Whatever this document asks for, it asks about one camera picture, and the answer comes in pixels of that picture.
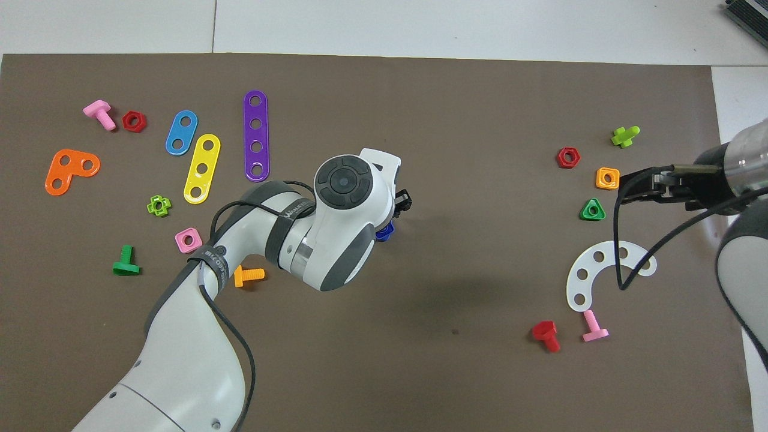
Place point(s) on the red plastic bolt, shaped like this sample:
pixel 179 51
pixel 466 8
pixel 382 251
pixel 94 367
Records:
pixel 545 329

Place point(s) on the orange three-hole corner plate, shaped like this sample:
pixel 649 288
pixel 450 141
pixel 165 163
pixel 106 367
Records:
pixel 72 174

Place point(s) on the dark green triangle nut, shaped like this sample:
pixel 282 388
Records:
pixel 585 215

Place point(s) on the pink plastic bolt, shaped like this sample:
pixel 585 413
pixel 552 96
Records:
pixel 96 110
pixel 591 321

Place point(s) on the light green flower nut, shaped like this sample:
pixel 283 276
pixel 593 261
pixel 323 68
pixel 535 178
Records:
pixel 151 207

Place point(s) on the purple four-hole strip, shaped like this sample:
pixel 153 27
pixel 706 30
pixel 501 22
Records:
pixel 256 135

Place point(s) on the dark ribbed device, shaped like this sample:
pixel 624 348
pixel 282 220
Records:
pixel 750 15

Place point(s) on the brown table mat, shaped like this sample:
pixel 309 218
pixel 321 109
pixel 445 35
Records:
pixel 420 336

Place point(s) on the yellow three-hole strip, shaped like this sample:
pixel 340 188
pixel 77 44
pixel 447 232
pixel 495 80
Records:
pixel 206 157

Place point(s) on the light green cross-head bolt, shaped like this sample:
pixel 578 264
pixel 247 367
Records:
pixel 624 137

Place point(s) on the blue two-hole strip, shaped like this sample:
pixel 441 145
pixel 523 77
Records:
pixel 181 133

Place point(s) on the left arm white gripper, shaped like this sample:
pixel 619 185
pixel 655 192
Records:
pixel 384 161

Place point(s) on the orange square nut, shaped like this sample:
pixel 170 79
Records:
pixel 599 178

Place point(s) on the orange plastic bolt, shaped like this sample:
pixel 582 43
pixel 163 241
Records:
pixel 252 275

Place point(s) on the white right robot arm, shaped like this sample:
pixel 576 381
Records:
pixel 747 156

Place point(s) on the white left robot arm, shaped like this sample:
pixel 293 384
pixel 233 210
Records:
pixel 180 360

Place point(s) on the white curved five-hole plate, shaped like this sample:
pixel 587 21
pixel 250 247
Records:
pixel 589 265

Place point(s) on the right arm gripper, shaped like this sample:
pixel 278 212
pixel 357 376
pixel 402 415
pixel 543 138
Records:
pixel 702 186

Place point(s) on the pink square nut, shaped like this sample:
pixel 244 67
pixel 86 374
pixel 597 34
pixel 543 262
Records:
pixel 180 237

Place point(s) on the dark green plastic bolt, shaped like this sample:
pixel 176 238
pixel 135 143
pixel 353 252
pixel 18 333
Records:
pixel 126 259

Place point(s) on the red hexagon nut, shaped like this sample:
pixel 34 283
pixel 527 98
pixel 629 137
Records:
pixel 126 122
pixel 560 158

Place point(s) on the blue triangle nut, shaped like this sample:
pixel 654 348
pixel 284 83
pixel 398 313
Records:
pixel 386 233

